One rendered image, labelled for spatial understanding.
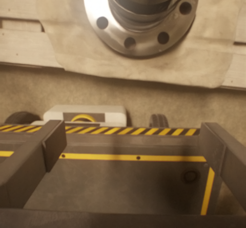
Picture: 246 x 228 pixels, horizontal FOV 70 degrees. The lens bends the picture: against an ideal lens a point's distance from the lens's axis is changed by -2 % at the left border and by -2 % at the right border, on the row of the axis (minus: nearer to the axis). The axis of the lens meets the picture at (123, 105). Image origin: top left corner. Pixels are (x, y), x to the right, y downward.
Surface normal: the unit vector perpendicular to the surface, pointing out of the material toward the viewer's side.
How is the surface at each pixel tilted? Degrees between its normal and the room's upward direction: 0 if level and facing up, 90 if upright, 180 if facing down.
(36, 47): 0
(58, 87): 0
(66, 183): 0
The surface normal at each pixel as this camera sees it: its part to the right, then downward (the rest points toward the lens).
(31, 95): -0.04, 0.30
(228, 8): -0.66, -0.24
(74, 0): 0.85, 0.19
